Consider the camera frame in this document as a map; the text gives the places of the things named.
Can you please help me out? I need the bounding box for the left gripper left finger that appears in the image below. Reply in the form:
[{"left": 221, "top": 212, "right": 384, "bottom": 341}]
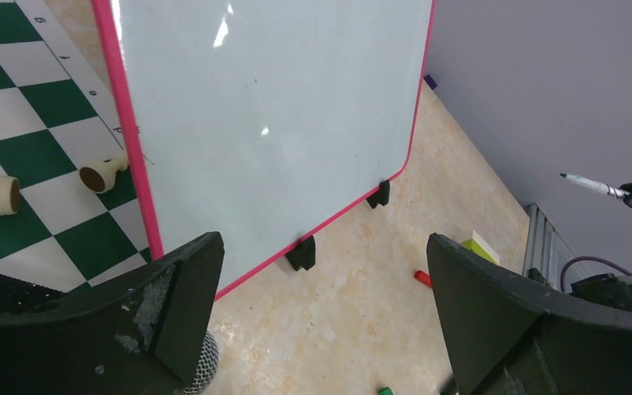
[{"left": 0, "top": 232, "right": 225, "bottom": 394}]

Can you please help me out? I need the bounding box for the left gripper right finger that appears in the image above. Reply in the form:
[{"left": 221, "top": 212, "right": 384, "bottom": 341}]
[{"left": 426, "top": 234, "right": 632, "bottom": 394}]

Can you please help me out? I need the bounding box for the green marker pen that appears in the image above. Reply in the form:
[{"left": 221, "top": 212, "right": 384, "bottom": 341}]
[{"left": 560, "top": 173, "right": 630, "bottom": 200}]

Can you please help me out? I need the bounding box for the left whiteboard stand foot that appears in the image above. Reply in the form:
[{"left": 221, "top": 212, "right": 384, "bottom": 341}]
[{"left": 286, "top": 235, "right": 316, "bottom": 272}]

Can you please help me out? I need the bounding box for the whiteboard stand foot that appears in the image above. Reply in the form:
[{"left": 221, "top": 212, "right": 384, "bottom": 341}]
[
  {"left": 366, "top": 179, "right": 390, "bottom": 209},
  {"left": 286, "top": 235, "right": 316, "bottom": 272}
]

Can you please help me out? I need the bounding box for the right whiteboard stand foot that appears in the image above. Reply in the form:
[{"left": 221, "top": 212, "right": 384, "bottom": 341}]
[{"left": 366, "top": 179, "right": 390, "bottom": 209}]

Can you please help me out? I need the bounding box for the pink framed whiteboard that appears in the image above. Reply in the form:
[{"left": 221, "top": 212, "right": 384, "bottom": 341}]
[{"left": 92, "top": 1, "right": 435, "bottom": 296}]

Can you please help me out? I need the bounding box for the black microphone grey head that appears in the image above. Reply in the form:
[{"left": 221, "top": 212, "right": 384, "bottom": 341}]
[{"left": 184, "top": 331, "right": 220, "bottom": 395}]

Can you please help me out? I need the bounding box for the lime green lego brick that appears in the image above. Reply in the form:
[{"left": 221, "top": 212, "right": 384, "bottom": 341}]
[{"left": 461, "top": 230, "right": 500, "bottom": 265}]

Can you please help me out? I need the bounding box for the red cap marker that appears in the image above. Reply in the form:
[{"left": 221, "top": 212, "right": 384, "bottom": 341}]
[{"left": 414, "top": 270, "right": 432, "bottom": 288}]

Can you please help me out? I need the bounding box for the green white chess mat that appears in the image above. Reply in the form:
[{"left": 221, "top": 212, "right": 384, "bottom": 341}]
[{"left": 0, "top": 1, "right": 151, "bottom": 292}]

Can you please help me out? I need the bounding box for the purple block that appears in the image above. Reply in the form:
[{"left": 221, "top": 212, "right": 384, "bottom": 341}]
[{"left": 424, "top": 74, "right": 438, "bottom": 90}]

